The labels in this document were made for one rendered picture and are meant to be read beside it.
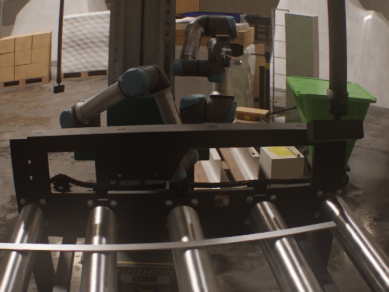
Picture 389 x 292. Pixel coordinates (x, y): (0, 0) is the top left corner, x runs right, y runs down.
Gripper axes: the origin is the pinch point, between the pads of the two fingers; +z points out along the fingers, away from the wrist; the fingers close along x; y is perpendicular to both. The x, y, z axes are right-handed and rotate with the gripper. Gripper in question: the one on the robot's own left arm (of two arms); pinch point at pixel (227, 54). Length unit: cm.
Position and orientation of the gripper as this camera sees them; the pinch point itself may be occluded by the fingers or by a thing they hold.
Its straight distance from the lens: 195.1
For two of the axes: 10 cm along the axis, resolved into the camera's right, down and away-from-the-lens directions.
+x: 0.1, -9.5, -3.1
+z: 1.1, 3.1, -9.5
